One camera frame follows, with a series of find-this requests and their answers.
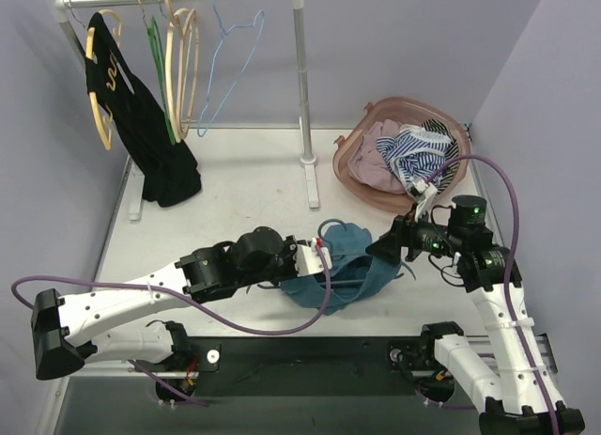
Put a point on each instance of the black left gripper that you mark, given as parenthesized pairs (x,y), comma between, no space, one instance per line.
(288,259)

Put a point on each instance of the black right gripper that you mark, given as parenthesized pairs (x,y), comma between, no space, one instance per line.
(398,238)

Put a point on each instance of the teal tank top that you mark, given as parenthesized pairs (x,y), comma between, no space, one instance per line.
(347,275)

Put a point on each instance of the teal plastic hanger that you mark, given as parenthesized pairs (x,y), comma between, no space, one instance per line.
(347,281)

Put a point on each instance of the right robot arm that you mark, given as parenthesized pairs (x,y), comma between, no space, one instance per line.
(518,394)

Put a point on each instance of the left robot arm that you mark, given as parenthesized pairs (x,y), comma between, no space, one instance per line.
(70,331)

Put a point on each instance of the beige wooden hanger front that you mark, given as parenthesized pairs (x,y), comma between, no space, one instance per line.
(175,30)

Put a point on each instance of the green thin hanger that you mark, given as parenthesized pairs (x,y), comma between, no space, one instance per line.
(155,44)

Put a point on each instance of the cream wooden hanger with garment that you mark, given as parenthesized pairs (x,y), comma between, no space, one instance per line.
(103,122)

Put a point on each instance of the pale pink garment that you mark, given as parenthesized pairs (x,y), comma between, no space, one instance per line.
(367,165)

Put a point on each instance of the blue white striped garment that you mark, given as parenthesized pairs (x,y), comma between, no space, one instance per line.
(417,151)

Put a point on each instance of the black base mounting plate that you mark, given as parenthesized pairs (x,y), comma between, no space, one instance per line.
(308,366)

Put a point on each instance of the pink plastic laundry basket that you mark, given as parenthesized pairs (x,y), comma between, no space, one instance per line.
(402,111)

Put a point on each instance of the black hanging garment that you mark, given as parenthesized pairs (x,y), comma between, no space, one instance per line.
(170,169)

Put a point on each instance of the white clothes rack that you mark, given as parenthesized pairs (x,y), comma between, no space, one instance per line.
(60,9)

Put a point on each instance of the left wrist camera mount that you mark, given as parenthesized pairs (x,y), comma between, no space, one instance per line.
(312,257)

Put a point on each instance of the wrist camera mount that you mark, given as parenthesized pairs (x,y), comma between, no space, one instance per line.
(312,257)
(423,194)

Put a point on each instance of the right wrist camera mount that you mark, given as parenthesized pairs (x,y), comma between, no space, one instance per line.
(423,194)

